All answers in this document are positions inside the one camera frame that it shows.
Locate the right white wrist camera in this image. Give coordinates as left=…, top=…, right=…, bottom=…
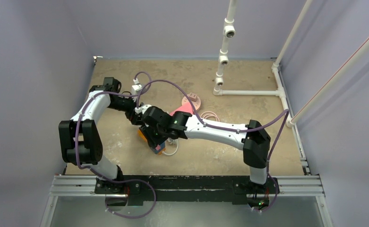
left=134, top=105, right=152, bottom=116

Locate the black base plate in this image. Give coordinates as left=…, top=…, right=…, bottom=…
left=94, top=175, right=280, bottom=208

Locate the orange power strip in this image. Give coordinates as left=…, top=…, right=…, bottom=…
left=137, top=129, right=147, bottom=142

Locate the white pvc pipe frame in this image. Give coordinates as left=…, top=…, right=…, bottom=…
left=208, top=0, right=369, bottom=127

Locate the purple cable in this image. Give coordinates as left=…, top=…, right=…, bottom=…
left=136, top=79, right=290, bottom=214
left=75, top=71, right=157, bottom=219

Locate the pink round power strip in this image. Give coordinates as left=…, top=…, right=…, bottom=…
left=181, top=92, right=201, bottom=111

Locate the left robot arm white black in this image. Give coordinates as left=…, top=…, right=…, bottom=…
left=58, top=77, right=143, bottom=193

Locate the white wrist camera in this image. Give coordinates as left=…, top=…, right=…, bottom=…
left=131, top=79, right=143, bottom=101
left=134, top=105, right=152, bottom=116

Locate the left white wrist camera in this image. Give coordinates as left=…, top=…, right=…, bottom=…
left=131, top=79, right=143, bottom=101

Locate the blue cube socket adapter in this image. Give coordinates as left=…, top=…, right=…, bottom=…
left=152, top=142, right=166, bottom=155

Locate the pink triangular power strip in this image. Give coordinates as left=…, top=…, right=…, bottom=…
left=169, top=103, right=194, bottom=116

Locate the aluminium rail frame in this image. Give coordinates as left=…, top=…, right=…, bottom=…
left=40, top=175, right=333, bottom=227

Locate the pink power cord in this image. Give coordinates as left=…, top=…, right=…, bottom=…
left=200, top=111, right=221, bottom=123

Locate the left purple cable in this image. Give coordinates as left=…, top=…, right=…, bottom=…
left=75, top=71, right=157, bottom=219

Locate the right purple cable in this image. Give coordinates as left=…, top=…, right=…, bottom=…
left=136, top=79, right=290, bottom=214

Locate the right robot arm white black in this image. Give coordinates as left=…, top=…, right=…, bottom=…
left=135, top=105, right=271, bottom=192

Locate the white power cord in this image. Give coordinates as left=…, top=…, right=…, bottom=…
left=163, top=138, right=179, bottom=157

